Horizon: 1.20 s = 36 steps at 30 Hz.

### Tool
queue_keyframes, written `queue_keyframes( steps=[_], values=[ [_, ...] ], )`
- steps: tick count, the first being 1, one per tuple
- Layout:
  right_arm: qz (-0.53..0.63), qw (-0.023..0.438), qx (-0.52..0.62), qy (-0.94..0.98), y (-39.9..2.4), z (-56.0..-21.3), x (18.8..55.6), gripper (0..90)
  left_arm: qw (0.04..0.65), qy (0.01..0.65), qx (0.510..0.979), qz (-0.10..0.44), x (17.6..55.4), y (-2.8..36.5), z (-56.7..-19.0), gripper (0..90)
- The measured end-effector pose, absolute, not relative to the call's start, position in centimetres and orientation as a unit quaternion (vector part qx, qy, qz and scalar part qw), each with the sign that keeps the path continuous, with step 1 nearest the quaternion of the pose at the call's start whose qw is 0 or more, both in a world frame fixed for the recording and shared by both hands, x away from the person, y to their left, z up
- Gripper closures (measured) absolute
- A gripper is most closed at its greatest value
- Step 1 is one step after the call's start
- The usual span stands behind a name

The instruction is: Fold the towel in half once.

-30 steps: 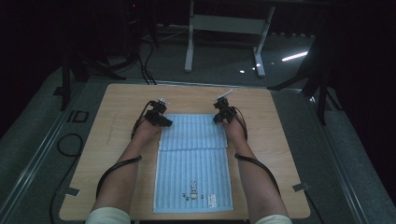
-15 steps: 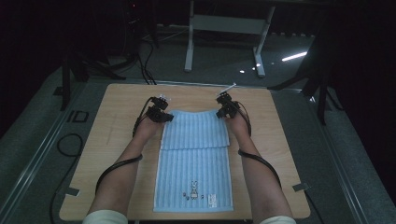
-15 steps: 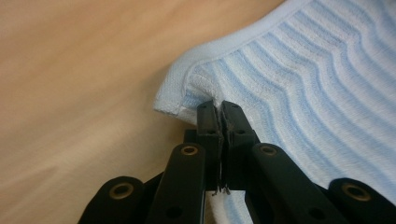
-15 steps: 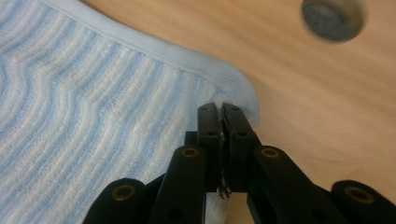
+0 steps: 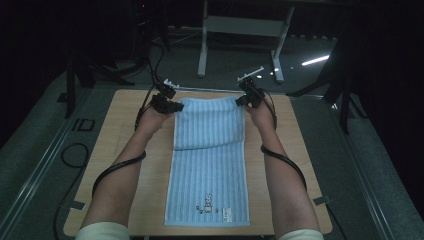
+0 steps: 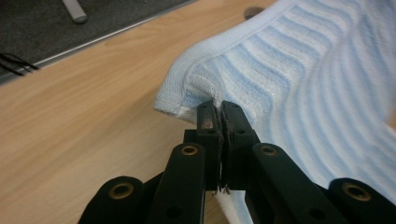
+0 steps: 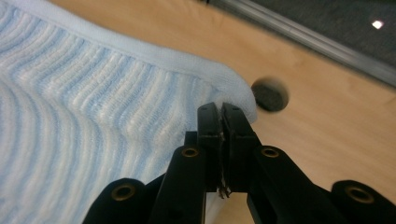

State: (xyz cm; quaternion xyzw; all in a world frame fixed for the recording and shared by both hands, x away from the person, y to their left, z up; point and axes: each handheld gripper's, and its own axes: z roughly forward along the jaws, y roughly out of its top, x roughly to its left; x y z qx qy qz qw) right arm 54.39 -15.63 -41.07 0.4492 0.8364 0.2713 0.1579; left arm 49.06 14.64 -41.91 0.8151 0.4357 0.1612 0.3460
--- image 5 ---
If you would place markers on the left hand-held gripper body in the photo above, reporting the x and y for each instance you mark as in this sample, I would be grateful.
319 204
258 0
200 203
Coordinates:
161 100

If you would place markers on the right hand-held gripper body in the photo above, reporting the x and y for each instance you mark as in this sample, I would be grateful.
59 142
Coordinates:
253 93

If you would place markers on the blue striped towel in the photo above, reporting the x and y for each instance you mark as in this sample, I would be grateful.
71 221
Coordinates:
208 166

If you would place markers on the person's left hand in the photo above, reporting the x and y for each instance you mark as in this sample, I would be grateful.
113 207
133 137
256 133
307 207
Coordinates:
151 121

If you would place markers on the person's right hand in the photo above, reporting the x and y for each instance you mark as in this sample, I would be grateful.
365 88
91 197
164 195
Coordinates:
263 116

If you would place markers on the dark equipment rack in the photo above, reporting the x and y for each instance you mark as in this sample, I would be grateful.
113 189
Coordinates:
146 23

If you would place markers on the black metal stand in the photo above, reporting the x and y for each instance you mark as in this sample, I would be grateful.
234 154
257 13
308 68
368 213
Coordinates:
345 100
70 90

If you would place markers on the grey tape piece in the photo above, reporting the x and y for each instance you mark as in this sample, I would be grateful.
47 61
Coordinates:
322 200
77 205

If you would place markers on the pale left sleeve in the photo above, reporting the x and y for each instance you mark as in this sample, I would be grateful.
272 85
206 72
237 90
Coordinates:
101 232

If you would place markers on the pale sleeve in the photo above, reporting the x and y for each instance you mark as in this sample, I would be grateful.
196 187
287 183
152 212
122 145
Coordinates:
301 235
101 232

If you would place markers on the pale right sleeve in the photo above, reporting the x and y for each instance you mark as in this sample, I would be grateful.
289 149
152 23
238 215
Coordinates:
301 235

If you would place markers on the white desk frame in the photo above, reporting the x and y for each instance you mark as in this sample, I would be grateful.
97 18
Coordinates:
245 26

